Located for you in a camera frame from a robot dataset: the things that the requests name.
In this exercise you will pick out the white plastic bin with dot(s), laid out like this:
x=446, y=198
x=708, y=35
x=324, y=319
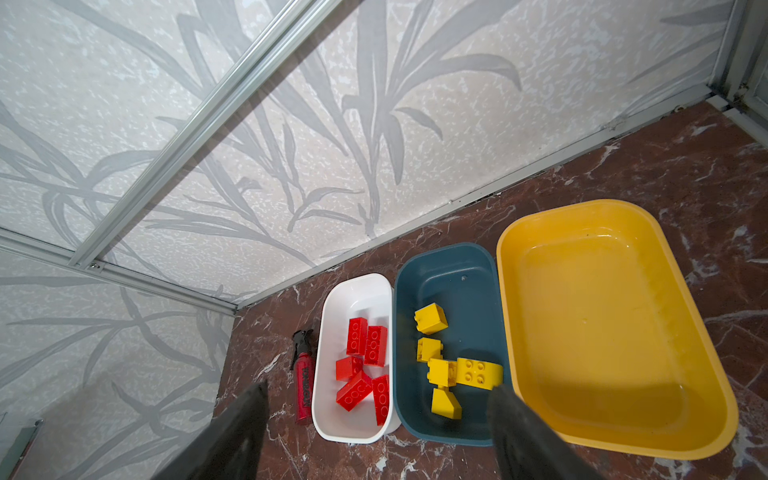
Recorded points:
x=369, y=296

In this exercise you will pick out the teal plastic bin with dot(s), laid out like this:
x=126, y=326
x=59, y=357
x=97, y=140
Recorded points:
x=462, y=279

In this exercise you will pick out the yellow curved brick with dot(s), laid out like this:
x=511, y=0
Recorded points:
x=479, y=374

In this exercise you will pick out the yellow small brick front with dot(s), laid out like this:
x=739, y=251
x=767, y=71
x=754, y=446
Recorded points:
x=442, y=373

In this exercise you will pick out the yellow tall brick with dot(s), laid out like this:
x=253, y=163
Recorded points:
x=429, y=348

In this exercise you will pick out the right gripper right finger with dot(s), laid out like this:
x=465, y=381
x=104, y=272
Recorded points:
x=525, y=446

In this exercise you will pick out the yellow plastic bin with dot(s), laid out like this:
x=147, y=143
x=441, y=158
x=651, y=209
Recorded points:
x=605, y=341

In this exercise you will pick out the small red square brick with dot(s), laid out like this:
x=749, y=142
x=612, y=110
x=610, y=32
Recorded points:
x=346, y=368

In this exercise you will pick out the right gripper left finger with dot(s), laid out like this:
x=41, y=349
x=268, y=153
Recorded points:
x=230, y=446

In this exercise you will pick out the yellow square brick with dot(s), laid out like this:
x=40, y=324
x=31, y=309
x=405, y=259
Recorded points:
x=430, y=319

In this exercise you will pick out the small yellow sloped brick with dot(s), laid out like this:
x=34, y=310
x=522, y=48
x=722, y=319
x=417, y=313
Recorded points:
x=445, y=404

